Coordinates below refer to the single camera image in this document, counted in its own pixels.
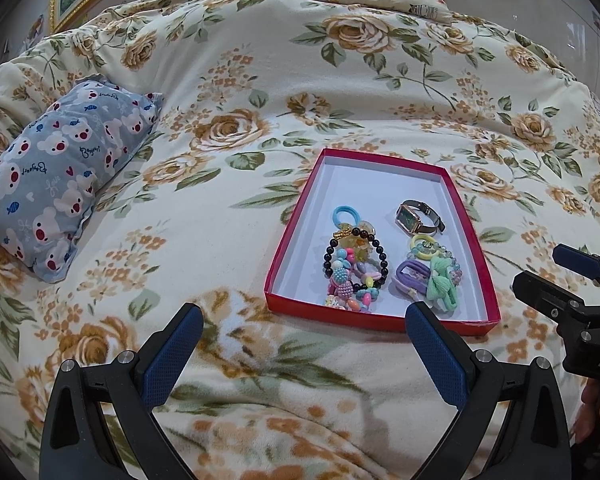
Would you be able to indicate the cream floral blanket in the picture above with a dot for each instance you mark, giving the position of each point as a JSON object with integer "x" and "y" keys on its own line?
{"x": 230, "y": 85}

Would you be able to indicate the purple hair clip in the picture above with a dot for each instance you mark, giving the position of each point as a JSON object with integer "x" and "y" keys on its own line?
{"x": 405, "y": 272}

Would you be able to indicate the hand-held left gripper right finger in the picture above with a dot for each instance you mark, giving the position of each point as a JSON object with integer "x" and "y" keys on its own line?
{"x": 437, "y": 355}

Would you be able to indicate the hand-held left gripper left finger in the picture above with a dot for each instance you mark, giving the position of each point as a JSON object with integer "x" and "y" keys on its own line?
{"x": 172, "y": 357}

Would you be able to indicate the yellow translucent flower charm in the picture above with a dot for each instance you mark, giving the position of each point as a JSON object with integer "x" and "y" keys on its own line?
{"x": 360, "y": 250}

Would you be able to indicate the mint green bow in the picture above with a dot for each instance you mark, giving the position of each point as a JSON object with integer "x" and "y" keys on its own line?
{"x": 440, "y": 285}

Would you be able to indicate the blue bear print pillow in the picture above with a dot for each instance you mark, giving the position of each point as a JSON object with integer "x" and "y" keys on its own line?
{"x": 55, "y": 160}

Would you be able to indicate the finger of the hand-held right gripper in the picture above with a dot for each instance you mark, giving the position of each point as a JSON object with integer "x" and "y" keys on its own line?
{"x": 545, "y": 295}
{"x": 575, "y": 257}

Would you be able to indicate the red box white inside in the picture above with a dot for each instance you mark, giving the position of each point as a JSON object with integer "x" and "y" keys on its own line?
{"x": 370, "y": 180}

